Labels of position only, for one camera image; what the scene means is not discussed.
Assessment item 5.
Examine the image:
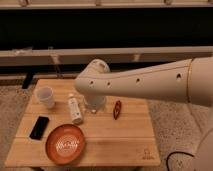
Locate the orange patterned bowl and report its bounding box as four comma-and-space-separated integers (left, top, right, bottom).
45, 124, 86, 165

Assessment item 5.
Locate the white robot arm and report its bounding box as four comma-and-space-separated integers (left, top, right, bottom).
75, 57, 213, 171

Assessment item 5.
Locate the wooden table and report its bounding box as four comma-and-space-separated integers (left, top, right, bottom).
5, 79, 160, 167

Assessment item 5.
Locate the black smartphone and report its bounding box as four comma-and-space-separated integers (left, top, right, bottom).
30, 116, 49, 140

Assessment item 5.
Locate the small white bottle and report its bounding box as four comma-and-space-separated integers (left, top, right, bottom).
68, 94, 83, 124

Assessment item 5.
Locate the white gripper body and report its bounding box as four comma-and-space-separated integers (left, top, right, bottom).
84, 96, 106, 113

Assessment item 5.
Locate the white paper cup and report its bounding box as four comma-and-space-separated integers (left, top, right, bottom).
35, 86, 55, 109

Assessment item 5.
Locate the black cable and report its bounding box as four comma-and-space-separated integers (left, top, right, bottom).
165, 151, 196, 171

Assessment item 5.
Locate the red oval object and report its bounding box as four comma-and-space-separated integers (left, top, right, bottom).
113, 100, 122, 120

